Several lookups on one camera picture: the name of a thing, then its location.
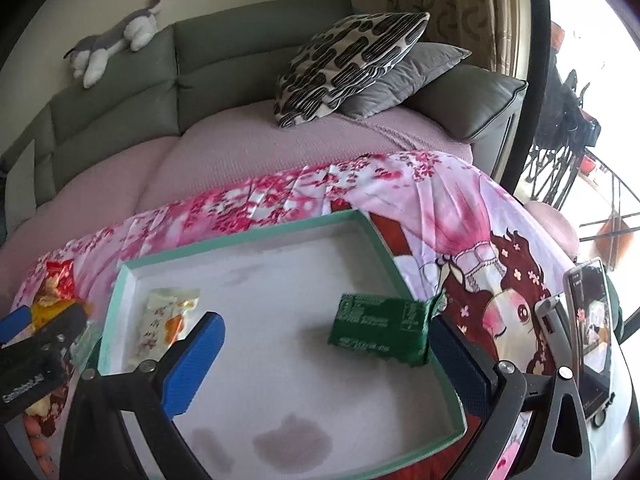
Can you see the yellow snack packet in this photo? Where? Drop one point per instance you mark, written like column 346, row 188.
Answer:
column 42, row 312

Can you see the pink stool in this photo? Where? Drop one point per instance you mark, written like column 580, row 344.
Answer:
column 550, row 222

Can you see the dark grey pillow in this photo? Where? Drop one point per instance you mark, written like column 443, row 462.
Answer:
column 405, row 80

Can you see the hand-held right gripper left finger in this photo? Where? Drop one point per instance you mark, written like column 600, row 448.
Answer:
column 196, row 360

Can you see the patterned beige curtain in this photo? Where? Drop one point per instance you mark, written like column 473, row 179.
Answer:
column 450, row 5

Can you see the orange print snack packet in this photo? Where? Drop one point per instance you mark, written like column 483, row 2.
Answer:
column 40, row 435

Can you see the green rimmed white tray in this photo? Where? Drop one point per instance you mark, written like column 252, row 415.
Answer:
column 300, row 340

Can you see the metal phone stand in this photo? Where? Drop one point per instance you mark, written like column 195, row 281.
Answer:
column 552, row 315

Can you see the white and orange snack packet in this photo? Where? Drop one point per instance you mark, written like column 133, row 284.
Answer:
column 162, row 322

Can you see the black door frame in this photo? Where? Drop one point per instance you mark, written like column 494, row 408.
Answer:
column 527, row 75

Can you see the printed cartoon blanket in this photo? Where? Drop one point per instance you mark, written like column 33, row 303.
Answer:
column 470, row 240

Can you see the red snack packet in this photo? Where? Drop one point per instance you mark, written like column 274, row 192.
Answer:
column 57, row 280

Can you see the smartphone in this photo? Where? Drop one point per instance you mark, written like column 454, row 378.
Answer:
column 592, row 330

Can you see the black folding rack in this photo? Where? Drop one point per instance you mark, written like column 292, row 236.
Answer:
column 565, row 125

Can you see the grey and pink sofa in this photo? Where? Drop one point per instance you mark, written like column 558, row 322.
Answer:
column 250, row 150

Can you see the terracotta flower pot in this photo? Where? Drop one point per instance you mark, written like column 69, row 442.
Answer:
column 611, row 240

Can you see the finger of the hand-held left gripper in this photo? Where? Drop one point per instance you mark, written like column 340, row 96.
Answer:
column 14, row 321
column 60, row 327

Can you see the grey and white plush dog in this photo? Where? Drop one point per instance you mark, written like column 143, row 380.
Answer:
column 112, row 42

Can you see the black and white patterned pillow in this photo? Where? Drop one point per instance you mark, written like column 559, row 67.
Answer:
column 345, row 60

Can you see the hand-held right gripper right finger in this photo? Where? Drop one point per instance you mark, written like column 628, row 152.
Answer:
column 462, row 365

